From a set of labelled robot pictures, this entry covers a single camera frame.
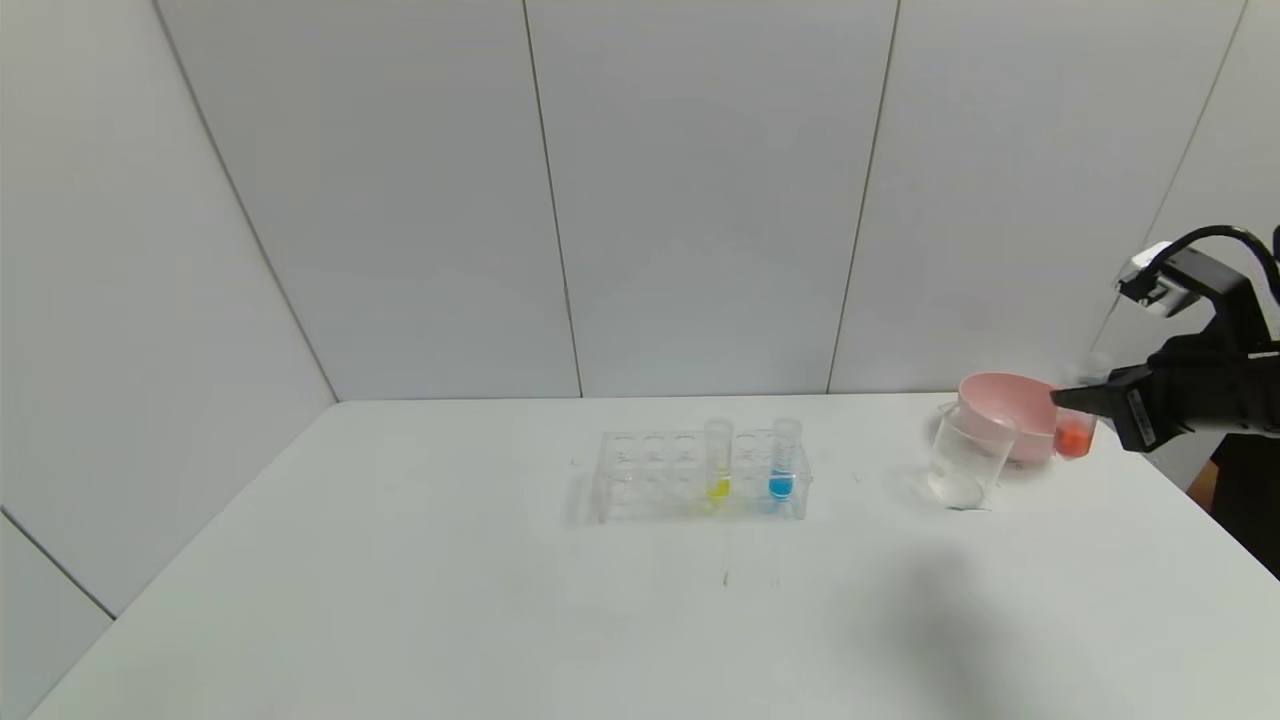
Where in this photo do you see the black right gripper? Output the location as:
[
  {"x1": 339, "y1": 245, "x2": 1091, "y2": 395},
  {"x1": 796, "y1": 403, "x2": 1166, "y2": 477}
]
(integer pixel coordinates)
[{"x1": 1049, "y1": 335, "x2": 1246, "y2": 453}]

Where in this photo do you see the test tube with red pigment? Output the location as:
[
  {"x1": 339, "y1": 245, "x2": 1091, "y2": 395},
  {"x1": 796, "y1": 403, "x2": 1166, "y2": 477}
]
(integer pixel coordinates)
[{"x1": 1054, "y1": 355, "x2": 1113, "y2": 461}]

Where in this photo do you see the test tube with yellow pigment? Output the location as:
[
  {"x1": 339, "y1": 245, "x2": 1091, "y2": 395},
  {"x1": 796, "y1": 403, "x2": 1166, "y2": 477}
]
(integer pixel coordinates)
[{"x1": 705, "y1": 418, "x2": 736, "y2": 507}]

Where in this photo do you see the clear glass beaker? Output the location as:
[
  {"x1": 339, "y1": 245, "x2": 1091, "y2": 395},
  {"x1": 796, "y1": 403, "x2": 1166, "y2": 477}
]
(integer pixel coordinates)
[{"x1": 928, "y1": 400, "x2": 1019, "y2": 511}]

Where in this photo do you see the test tube with blue pigment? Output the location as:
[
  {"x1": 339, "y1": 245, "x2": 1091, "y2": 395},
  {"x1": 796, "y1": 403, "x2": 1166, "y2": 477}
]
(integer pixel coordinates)
[{"x1": 772, "y1": 418, "x2": 804, "y2": 503}]

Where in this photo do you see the clear plastic test tube rack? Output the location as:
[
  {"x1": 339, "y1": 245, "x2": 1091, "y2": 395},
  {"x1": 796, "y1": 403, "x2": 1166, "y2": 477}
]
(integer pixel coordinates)
[{"x1": 590, "y1": 430, "x2": 813, "y2": 523}]

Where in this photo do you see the pink plastic bowl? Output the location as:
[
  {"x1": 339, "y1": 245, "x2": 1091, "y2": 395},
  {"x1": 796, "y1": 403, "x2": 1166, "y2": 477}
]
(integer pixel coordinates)
[{"x1": 958, "y1": 373, "x2": 1089, "y2": 464}]

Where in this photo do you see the black background object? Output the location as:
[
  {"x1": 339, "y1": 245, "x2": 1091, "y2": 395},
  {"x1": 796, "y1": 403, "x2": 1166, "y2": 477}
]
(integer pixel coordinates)
[{"x1": 1208, "y1": 430, "x2": 1280, "y2": 581}]

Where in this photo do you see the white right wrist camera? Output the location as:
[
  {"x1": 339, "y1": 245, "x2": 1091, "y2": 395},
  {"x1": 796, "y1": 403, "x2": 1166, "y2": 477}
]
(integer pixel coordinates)
[{"x1": 1118, "y1": 242, "x2": 1251, "y2": 323}]

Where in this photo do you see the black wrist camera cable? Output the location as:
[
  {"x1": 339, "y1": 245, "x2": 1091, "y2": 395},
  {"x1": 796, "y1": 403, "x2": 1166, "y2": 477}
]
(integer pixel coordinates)
[{"x1": 1150, "y1": 225, "x2": 1280, "y2": 311}]

